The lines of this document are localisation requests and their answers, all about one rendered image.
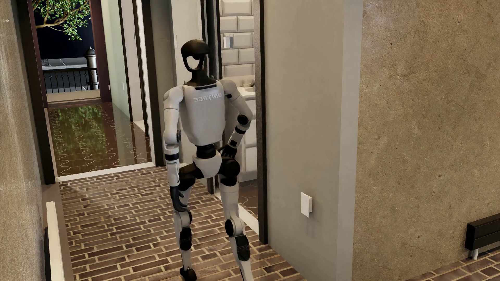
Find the white bathroom vanity cabinet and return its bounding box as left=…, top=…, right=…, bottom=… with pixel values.
left=223, top=80, right=258, bottom=183

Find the white robot pelvis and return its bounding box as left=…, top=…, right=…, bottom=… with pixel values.
left=193, top=155, right=223, bottom=179

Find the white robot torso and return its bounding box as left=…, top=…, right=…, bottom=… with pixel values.
left=180, top=80, right=228, bottom=159

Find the white black left robot leg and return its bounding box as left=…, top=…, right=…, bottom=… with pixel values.
left=217, top=156, right=255, bottom=281

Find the white black robot leg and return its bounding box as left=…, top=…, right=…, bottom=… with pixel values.
left=217, top=156, right=255, bottom=281
left=172, top=162, right=204, bottom=281

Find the white black right robot leg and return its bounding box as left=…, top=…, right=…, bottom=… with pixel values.
left=172, top=162, right=204, bottom=281

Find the black robot head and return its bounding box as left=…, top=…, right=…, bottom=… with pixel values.
left=180, top=39, right=211, bottom=86

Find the black metal balcony railing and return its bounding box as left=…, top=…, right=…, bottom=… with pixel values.
left=42, top=68, right=98, bottom=94

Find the white baseboard panel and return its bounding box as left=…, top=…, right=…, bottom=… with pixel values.
left=46, top=201, right=65, bottom=281

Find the green leafy tree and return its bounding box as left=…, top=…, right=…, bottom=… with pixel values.
left=32, top=0, right=91, bottom=41

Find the black baseboard heater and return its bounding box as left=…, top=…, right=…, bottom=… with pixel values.
left=464, top=213, right=500, bottom=260

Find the white wall outlet plate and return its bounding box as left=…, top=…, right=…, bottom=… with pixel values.
left=300, top=191, right=313, bottom=218

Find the grey domed balcony post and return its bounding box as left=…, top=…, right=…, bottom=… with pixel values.
left=84, top=46, right=100, bottom=91

